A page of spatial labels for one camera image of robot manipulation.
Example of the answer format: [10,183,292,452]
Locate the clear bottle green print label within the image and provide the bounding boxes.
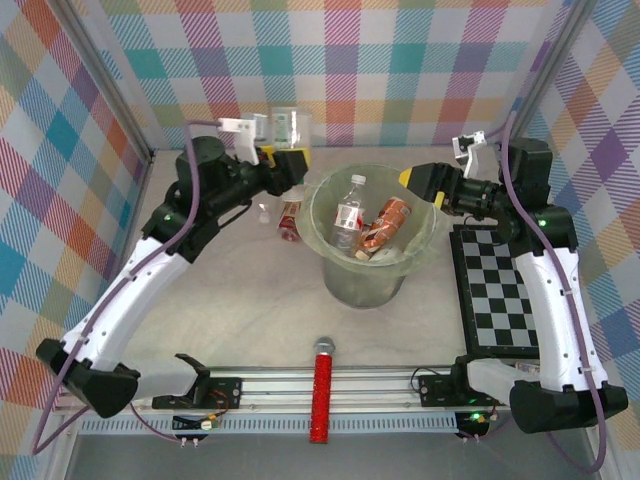
[269,105,315,169]

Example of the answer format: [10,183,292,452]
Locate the green translucent bin liner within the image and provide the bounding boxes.
[302,162,442,276]

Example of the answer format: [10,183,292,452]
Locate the clear plastic trash bin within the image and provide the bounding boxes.
[302,162,441,310]

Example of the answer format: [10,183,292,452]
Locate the black white checkerboard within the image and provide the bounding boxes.
[448,223,544,357]

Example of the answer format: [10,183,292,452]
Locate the small electronics board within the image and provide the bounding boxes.
[172,412,221,432]
[453,409,494,439]

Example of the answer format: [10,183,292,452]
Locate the red glitter microphone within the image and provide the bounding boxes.
[309,335,337,445]

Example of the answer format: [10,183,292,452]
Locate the aluminium frame post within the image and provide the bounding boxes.
[503,0,597,147]
[57,0,157,166]

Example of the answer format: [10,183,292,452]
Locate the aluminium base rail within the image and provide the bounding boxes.
[124,367,516,409]

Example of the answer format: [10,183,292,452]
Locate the slotted grey cable tray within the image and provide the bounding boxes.
[79,416,461,435]

